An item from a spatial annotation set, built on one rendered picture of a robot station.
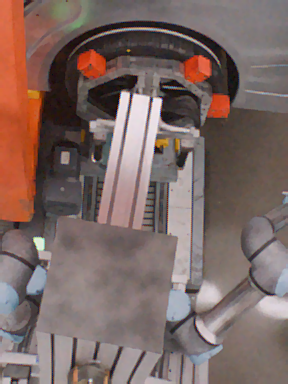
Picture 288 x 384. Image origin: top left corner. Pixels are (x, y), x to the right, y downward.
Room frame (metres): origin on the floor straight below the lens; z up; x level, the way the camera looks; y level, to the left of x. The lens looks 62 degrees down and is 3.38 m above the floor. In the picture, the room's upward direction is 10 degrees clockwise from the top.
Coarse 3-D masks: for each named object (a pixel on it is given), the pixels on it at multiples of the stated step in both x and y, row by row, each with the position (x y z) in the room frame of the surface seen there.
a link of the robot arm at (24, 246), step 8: (0, 232) 0.70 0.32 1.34; (8, 232) 0.68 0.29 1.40; (16, 232) 0.68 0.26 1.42; (24, 232) 0.69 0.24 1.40; (0, 240) 0.66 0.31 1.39; (8, 240) 0.64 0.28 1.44; (16, 240) 0.64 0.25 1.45; (24, 240) 0.65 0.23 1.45; (32, 240) 0.66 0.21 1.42; (0, 248) 0.63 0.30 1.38; (8, 248) 0.61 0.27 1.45; (16, 248) 0.62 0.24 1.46; (24, 248) 0.62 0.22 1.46; (32, 248) 0.63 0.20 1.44; (24, 256) 0.60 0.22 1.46; (32, 256) 0.61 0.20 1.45
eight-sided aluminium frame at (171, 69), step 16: (112, 64) 1.54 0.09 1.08; (128, 64) 1.53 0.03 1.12; (144, 64) 1.56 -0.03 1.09; (160, 64) 1.56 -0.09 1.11; (176, 64) 1.57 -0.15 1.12; (80, 80) 1.51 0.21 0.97; (96, 80) 1.49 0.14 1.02; (176, 80) 1.52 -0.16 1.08; (80, 96) 1.49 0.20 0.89; (208, 96) 1.54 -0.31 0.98; (80, 112) 1.49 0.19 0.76; (96, 112) 1.54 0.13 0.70
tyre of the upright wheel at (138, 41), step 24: (120, 24) 1.69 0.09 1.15; (144, 24) 1.69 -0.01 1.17; (168, 24) 1.72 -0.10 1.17; (72, 48) 1.67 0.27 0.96; (96, 48) 1.59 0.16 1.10; (120, 48) 1.59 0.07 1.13; (144, 48) 1.60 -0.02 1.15; (168, 48) 1.61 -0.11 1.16; (192, 48) 1.65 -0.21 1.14; (216, 48) 1.77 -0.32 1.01; (72, 72) 1.57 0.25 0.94; (216, 72) 1.64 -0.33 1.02; (72, 96) 1.57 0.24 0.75
